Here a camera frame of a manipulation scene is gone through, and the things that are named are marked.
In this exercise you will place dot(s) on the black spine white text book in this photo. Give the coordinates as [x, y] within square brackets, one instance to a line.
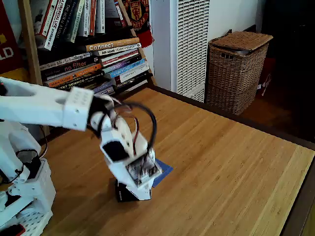
[133, 81]

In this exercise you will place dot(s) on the wooden bookshelf frame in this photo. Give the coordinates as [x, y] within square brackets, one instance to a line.
[34, 64]

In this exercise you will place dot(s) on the red black football scarf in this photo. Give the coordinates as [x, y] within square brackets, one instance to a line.
[137, 14]

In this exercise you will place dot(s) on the white red striped book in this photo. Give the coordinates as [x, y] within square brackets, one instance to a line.
[118, 57]

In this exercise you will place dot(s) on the red black table clamp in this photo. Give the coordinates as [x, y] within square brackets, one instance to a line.
[14, 231]

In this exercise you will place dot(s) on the red spine white book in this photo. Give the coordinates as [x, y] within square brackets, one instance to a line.
[48, 17]

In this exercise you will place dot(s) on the white serif title book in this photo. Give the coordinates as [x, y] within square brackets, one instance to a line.
[130, 75]

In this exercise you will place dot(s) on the wide white spine book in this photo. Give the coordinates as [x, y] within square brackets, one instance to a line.
[100, 17]

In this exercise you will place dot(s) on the white louvered heater panel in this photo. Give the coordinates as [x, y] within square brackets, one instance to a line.
[192, 49]

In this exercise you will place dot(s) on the orange spine upright book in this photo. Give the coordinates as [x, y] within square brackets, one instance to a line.
[92, 17]

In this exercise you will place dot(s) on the white cursive title book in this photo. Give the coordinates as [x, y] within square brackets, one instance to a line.
[64, 60]

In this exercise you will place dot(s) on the wrist camera board white mount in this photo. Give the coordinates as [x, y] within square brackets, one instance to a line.
[145, 170]

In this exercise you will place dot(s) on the black and white servo box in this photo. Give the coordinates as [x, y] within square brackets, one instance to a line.
[123, 194]

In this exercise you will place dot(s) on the tan Connect book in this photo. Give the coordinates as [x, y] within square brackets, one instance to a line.
[110, 45]

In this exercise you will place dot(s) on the dark moral animal book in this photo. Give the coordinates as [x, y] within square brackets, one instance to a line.
[65, 22]

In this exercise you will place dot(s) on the red and yellow banner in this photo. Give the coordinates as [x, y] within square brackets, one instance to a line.
[11, 29]

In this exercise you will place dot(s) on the red white leaning book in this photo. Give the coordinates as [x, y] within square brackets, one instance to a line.
[120, 13]

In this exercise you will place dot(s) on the blue spine book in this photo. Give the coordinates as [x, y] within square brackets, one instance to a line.
[128, 70]

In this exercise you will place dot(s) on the pale green spine book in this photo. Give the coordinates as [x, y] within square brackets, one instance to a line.
[77, 22]

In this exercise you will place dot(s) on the red bag white print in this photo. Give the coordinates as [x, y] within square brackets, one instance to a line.
[267, 73]

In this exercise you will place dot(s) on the white financial life book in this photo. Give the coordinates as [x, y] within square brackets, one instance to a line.
[54, 27]

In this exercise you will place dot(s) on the narrow white spine book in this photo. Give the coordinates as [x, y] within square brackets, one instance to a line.
[86, 17]

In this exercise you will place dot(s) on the black no filter book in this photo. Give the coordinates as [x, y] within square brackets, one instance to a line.
[73, 66]

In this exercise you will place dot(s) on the blue tape square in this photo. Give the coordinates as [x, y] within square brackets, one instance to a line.
[168, 169]

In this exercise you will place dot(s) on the purple spine book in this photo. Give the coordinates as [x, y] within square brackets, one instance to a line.
[123, 65]

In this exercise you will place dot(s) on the orange spine flat book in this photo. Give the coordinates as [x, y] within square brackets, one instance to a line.
[73, 75]

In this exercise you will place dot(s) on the brown wicker basket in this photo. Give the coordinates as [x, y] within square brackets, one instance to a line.
[233, 73]

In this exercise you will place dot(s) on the white Modern Romance book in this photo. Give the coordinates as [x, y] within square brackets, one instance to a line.
[118, 49]

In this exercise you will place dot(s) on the black Rocket Science book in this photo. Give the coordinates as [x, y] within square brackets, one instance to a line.
[73, 84]

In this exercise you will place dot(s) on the lavender spine book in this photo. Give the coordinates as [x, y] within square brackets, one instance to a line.
[105, 91]

